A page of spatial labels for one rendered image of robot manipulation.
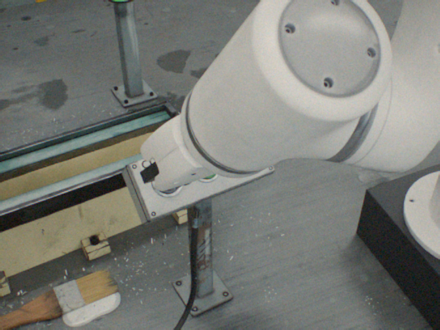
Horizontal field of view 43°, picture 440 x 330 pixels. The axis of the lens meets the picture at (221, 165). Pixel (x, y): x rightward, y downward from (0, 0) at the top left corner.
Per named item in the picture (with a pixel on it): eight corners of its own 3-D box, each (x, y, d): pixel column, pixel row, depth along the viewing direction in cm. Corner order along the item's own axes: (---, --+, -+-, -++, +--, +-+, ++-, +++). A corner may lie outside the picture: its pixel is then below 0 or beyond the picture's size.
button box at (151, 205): (141, 226, 68) (150, 220, 63) (120, 172, 68) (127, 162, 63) (261, 179, 74) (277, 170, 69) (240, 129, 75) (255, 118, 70)
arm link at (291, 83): (309, 80, 44) (197, 50, 42) (416, -3, 32) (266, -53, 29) (300, 183, 42) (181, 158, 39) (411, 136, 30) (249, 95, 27)
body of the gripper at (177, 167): (270, 63, 46) (225, 107, 56) (155, 99, 42) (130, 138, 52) (306, 148, 45) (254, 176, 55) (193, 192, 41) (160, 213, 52)
